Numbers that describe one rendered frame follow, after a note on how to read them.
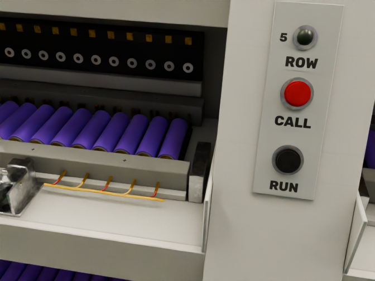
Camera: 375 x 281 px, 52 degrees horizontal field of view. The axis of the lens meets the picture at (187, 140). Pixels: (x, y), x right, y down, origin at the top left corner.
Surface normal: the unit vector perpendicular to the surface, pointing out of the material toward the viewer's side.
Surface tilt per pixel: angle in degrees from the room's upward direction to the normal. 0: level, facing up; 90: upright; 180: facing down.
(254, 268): 90
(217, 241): 90
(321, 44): 90
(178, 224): 22
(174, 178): 112
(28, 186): 90
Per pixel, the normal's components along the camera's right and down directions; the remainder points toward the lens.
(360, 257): 0.02, -0.83
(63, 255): -0.17, 0.55
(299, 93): -0.15, 0.20
